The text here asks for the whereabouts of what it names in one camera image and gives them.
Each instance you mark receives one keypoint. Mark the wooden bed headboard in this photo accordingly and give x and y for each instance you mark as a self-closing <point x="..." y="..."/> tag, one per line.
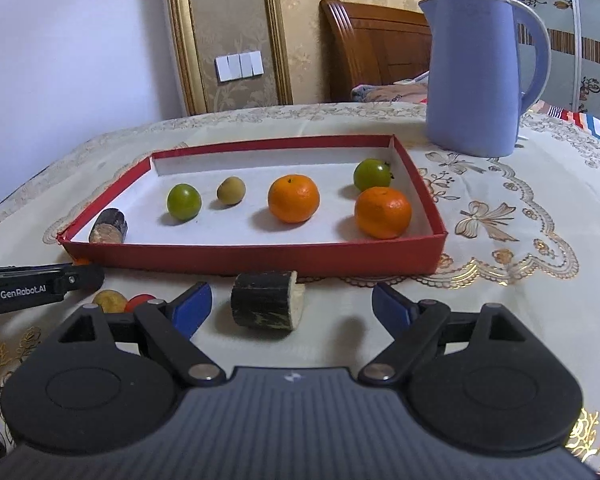
<point x="375" y="45"/>

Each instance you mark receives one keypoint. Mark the red tomato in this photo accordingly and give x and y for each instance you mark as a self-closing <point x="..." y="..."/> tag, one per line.
<point x="139" y="302"/>

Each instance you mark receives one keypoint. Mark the green fruit with stem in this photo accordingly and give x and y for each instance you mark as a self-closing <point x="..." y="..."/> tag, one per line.
<point x="371" y="175"/>

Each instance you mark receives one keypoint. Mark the gold framed wallpaper panel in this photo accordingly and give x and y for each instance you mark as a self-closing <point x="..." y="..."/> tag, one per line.
<point x="230" y="10"/>

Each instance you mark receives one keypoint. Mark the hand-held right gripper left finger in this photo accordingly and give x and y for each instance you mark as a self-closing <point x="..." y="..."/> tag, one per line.
<point x="192" y="310"/>

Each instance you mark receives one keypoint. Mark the pile of clothes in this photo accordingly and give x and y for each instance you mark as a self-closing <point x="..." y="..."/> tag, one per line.
<point x="395" y="92"/>

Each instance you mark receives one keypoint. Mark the yellow round fruit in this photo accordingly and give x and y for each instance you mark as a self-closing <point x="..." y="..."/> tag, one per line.
<point x="109" y="301"/>

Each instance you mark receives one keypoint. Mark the dark sugarcane piece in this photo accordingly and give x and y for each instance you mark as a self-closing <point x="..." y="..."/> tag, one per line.
<point x="260" y="300"/>
<point x="107" y="227"/>

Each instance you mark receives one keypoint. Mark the white wall switch panel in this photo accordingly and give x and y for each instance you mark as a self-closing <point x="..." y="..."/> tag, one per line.
<point x="239" y="66"/>

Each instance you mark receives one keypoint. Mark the wardrobe with floral doors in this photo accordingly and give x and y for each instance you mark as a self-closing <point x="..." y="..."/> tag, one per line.
<point x="580" y="20"/>

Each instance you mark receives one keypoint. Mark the smooth green plum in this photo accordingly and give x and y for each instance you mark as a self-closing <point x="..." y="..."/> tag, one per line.
<point x="184" y="202"/>

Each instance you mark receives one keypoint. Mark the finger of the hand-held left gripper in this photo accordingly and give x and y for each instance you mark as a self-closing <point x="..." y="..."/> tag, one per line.
<point x="82" y="277"/>

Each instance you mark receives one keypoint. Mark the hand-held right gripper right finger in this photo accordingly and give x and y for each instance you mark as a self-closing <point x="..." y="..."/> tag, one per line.
<point x="391" y="310"/>

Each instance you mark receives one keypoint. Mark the blue electric kettle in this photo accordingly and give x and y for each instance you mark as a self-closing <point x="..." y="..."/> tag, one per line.
<point x="470" y="75"/>

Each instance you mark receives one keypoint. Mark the orange mandarin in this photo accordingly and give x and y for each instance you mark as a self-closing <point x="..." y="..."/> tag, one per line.
<point x="383" y="212"/>
<point x="293" y="199"/>

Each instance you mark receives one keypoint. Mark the red cardboard box tray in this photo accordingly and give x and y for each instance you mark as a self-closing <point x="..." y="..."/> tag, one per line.
<point x="260" y="255"/>

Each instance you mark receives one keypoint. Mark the small tan longan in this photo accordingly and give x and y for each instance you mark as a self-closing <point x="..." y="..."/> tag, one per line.
<point x="230" y="191"/>

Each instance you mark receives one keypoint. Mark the striped blanket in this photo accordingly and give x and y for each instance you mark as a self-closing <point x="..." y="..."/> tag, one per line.
<point x="590" y="125"/>

